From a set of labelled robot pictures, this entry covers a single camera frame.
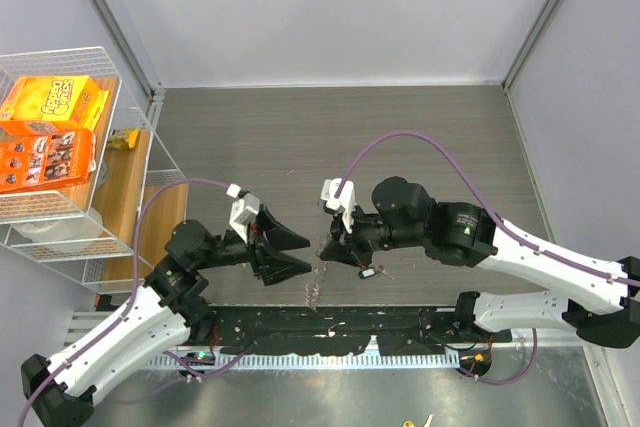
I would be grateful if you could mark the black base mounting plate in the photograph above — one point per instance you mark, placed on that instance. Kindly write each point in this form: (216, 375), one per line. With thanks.
(340, 331)

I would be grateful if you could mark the slotted grey cable duct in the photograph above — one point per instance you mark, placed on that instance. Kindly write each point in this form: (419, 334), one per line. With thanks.
(370, 359)

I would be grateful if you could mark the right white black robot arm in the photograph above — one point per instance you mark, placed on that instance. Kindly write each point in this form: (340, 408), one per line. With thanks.
(594, 298)

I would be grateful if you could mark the wooden shelf board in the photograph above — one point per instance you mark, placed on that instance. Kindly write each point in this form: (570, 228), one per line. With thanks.
(104, 262)

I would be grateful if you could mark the orange photo printed box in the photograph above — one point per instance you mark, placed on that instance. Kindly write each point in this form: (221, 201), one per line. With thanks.
(47, 162)

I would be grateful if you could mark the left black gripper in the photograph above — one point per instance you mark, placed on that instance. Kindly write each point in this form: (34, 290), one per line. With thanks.
(273, 266)

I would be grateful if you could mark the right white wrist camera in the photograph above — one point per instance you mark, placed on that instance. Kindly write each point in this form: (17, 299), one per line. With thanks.
(339, 200)

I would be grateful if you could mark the small yellow packet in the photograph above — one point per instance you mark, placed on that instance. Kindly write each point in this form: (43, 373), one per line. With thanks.
(122, 139)

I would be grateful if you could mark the yellow orange cereal box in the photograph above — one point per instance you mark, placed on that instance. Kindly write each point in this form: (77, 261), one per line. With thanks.
(52, 104)

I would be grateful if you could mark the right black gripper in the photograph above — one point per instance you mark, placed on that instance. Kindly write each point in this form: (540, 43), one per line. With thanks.
(338, 251)

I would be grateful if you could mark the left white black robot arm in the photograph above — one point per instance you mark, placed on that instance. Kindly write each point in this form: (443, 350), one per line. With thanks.
(165, 311)

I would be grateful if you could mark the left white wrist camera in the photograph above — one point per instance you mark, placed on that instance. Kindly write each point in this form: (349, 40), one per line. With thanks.
(244, 210)

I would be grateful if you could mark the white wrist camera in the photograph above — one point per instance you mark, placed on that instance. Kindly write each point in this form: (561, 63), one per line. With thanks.
(339, 200)
(244, 210)

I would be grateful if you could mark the white wire basket rack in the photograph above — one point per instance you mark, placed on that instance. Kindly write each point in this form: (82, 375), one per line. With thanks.
(30, 221)

